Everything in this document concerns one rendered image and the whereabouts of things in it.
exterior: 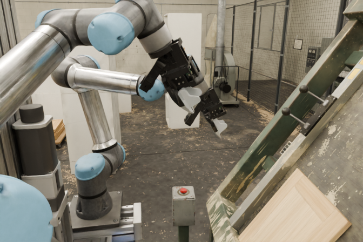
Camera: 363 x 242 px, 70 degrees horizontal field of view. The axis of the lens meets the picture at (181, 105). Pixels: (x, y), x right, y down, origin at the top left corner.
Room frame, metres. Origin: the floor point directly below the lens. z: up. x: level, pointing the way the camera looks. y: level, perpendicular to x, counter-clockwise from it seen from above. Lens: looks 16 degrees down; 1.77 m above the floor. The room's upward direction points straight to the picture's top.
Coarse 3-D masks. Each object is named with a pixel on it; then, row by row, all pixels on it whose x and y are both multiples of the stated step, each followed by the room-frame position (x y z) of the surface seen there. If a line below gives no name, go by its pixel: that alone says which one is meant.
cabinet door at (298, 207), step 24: (288, 192) 0.89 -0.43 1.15; (312, 192) 0.81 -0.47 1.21; (264, 216) 0.90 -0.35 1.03; (288, 216) 0.81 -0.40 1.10; (312, 216) 0.74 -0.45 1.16; (336, 216) 0.68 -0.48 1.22; (240, 240) 0.91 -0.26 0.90; (264, 240) 0.82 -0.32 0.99; (288, 240) 0.74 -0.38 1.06; (312, 240) 0.68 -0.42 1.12
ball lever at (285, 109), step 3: (285, 108) 1.07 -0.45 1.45; (288, 108) 1.07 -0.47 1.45; (282, 111) 1.07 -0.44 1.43; (285, 111) 1.06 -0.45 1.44; (288, 111) 1.06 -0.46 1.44; (285, 114) 1.06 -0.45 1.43; (288, 114) 1.06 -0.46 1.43; (291, 114) 1.06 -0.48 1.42; (294, 117) 1.05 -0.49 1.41; (297, 120) 1.05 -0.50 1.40; (300, 120) 1.04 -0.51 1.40; (303, 123) 1.04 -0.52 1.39; (306, 123) 1.03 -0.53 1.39; (306, 126) 1.02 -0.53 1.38; (306, 129) 1.02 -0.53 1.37
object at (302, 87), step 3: (300, 87) 1.08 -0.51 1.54; (303, 87) 1.07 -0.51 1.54; (306, 87) 1.07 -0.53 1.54; (300, 90) 1.07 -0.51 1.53; (303, 90) 1.07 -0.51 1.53; (306, 90) 1.06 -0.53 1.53; (309, 93) 1.07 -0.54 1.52; (312, 93) 1.06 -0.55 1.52; (315, 96) 1.05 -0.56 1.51; (318, 99) 1.05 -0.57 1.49; (321, 99) 1.04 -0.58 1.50; (324, 102) 1.03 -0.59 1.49; (327, 102) 1.02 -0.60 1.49; (324, 105) 1.03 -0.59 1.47
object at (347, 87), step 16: (352, 80) 1.02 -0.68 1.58; (336, 96) 1.03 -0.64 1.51; (336, 112) 1.01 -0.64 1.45; (320, 128) 1.01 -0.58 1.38; (304, 144) 1.00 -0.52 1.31; (288, 160) 1.00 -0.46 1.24; (272, 176) 1.00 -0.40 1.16; (256, 192) 1.01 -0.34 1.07; (240, 208) 1.03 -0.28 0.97; (256, 208) 0.99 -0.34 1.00; (240, 224) 0.99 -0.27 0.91
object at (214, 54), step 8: (216, 16) 6.87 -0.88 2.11; (216, 24) 6.79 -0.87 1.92; (208, 32) 6.85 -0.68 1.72; (216, 32) 6.72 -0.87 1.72; (208, 40) 6.80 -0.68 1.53; (208, 48) 6.73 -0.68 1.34; (216, 48) 6.48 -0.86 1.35; (224, 48) 6.83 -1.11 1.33; (208, 56) 6.72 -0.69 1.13; (216, 56) 6.48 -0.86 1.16; (224, 56) 6.44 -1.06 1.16; (232, 56) 6.40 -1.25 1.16; (208, 64) 6.78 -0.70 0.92; (216, 64) 6.48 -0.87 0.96; (224, 64) 6.94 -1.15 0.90; (232, 64) 6.24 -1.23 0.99; (208, 72) 6.79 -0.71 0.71; (216, 72) 5.84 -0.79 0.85; (224, 72) 6.94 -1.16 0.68; (232, 72) 6.20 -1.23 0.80; (208, 80) 6.71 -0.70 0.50; (216, 80) 6.17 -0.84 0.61; (224, 80) 5.90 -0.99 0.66; (232, 80) 6.16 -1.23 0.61; (216, 88) 6.10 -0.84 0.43; (224, 88) 5.87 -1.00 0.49; (232, 88) 6.17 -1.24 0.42; (224, 96) 5.95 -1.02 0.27; (232, 96) 6.39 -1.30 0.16
